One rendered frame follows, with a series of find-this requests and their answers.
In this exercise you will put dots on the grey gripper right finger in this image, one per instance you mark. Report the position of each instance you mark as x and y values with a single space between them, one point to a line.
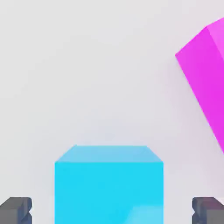
210 211

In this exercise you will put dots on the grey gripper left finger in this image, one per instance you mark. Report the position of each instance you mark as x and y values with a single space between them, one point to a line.
14 210

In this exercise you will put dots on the small cyan cube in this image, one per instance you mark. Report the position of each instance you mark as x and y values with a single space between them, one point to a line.
108 189

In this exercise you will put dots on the large magenta box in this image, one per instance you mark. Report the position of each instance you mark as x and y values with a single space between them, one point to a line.
206 73

